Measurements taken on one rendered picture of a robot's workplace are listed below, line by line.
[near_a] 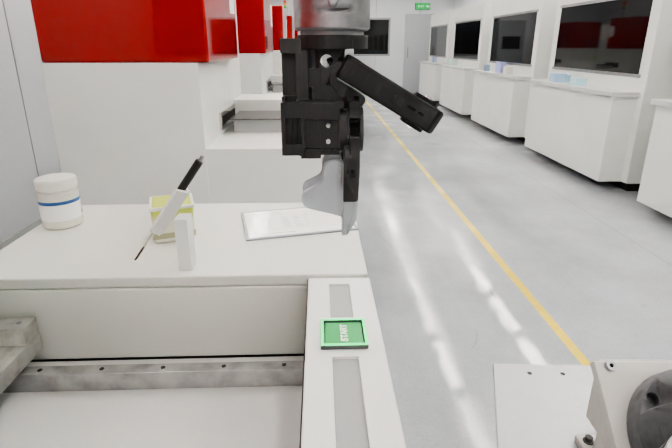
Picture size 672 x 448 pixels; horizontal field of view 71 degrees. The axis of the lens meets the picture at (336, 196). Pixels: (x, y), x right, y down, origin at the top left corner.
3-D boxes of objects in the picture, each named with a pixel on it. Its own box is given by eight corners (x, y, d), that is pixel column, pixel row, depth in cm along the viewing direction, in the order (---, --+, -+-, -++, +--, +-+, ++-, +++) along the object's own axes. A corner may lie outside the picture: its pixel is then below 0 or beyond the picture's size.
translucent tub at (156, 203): (153, 245, 81) (148, 208, 79) (153, 230, 88) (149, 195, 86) (197, 239, 84) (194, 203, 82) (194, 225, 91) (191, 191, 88)
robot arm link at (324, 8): (366, -8, 49) (375, -18, 41) (366, 38, 50) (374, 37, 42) (294, -8, 48) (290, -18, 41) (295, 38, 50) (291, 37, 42)
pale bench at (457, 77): (460, 119, 850) (470, 1, 788) (436, 107, 1021) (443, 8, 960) (519, 119, 854) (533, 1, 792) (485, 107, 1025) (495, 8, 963)
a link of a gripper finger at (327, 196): (303, 234, 53) (301, 154, 50) (355, 233, 53) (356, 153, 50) (302, 245, 50) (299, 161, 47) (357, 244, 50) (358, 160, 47)
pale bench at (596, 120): (597, 192, 432) (641, -49, 370) (518, 150, 603) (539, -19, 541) (711, 191, 435) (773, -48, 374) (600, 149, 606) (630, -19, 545)
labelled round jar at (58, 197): (35, 231, 88) (24, 182, 85) (55, 217, 94) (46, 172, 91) (73, 230, 88) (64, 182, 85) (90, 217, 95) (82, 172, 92)
